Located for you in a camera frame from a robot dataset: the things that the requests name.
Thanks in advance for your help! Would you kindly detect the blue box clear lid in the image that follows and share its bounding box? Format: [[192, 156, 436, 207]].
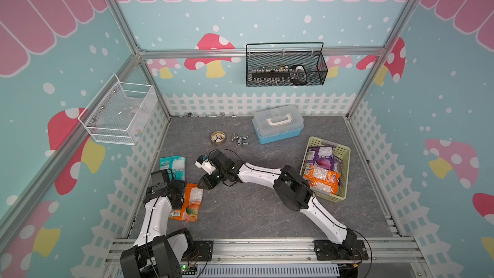
[[252, 105, 304, 144]]

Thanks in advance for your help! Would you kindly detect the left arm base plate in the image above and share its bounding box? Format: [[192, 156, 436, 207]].
[[181, 241, 214, 262]]

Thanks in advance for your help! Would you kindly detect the small green circuit board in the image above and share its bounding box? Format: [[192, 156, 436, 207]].
[[181, 265, 198, 276]]

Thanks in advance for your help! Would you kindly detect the purple candy bag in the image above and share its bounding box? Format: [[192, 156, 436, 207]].
[[305, 146, 335, 168], [329, 157, 343, 174]]

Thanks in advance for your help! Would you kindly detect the brown tape roll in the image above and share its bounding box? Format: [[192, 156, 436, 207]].
[[210, 131, 227, 145]]

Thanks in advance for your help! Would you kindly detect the green perforated plastic basket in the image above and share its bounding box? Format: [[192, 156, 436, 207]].
[[301, 136, 351, 203]]

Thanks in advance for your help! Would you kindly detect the teal candy bag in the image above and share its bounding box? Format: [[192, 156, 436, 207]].
[[159, 156, 186, 181]]

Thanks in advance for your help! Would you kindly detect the black wire wall basket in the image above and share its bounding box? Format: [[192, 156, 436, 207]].
[[245, 42, 328, 87]]

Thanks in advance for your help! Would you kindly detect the orange Fox's candy bag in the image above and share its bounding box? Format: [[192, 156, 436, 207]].
[[302, 163, 341, 194]]

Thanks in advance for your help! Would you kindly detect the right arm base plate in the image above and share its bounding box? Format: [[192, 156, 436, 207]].
[[313, 239, 370, 262]]

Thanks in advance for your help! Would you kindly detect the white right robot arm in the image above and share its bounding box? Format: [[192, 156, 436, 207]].
[[195, 150, 357, 254]]

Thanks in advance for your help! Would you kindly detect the silver metal faucet valve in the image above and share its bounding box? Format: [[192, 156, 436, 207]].
[[230, 133, 249, 146]]

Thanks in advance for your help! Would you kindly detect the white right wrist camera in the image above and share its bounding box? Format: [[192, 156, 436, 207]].
[[195, 155, 216, 175]]

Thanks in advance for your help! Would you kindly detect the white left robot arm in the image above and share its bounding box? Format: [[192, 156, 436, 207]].
[[120, 169, 194, 277]]

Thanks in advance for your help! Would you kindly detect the white wire wall basket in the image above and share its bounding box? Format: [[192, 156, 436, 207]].
[[78, 75, 158, 145]]

